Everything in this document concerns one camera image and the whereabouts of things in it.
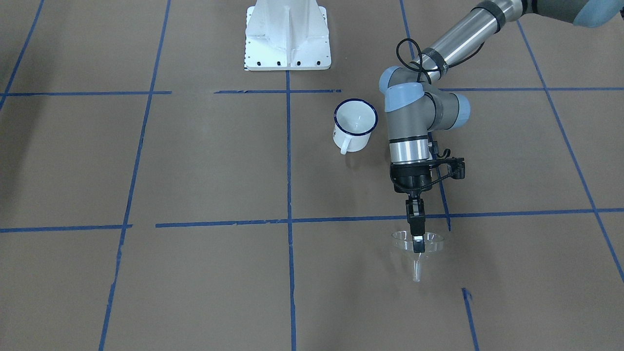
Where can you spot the white enamel mug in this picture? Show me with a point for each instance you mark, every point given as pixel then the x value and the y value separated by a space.
pixel 354 121

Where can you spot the white camera stand column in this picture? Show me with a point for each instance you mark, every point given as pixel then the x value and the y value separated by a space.
pixel 283 35

